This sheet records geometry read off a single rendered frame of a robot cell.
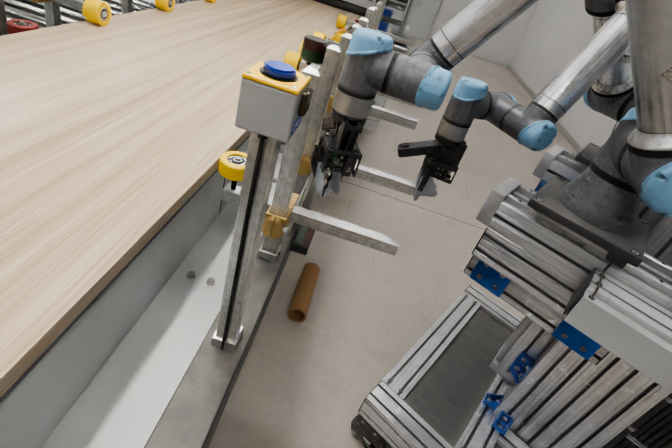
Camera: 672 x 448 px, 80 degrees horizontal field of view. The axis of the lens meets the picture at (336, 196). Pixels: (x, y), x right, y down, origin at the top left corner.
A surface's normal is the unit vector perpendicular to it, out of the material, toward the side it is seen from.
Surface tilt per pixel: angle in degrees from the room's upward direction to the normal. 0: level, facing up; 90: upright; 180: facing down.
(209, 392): 0
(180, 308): 0
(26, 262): 0
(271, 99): 90
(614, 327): 90
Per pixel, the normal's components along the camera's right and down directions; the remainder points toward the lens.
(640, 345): -0.64, 0.26
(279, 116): -0.16, 0.50
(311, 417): 0.26, -0.81
